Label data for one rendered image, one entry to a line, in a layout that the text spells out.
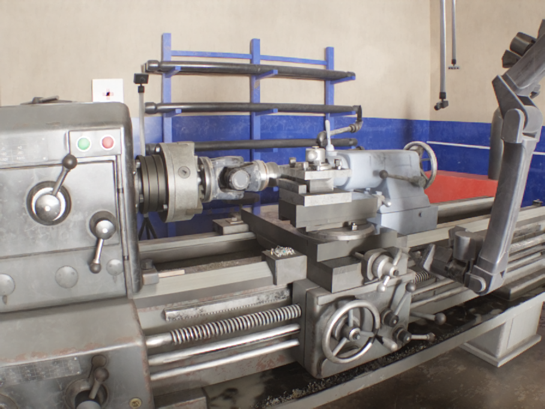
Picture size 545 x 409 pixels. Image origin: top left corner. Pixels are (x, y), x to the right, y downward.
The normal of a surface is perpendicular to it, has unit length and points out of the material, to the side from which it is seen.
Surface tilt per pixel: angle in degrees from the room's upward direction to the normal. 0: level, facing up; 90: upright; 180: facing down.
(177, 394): 0
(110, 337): 32
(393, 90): 90
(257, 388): 0
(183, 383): 90
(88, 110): 45
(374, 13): 90
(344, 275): 90
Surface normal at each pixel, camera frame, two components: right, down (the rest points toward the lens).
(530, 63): -0.85, 0.17
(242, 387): 0.00, -0.98
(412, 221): 0.46, 0.18
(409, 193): 0.42, -0.24
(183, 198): 0.44, 0.43
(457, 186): -0.68, 0.15
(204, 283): 0.27, -0.69
